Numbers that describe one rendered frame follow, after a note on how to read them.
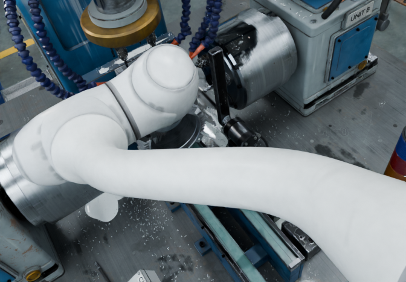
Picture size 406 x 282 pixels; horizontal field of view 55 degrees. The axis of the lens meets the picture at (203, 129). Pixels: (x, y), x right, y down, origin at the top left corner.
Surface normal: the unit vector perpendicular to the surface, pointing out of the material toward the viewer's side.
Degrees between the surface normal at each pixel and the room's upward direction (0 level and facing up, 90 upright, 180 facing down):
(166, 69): 32
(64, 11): 90
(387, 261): 56
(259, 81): 81
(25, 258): 89
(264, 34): 28
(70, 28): 90
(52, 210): 88
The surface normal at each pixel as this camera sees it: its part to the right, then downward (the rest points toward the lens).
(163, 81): 0.17, -0.11
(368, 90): -0.13, -0.62
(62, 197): 0.51, 0.45
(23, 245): 0.55, 0.60
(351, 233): -0.89, -0.23
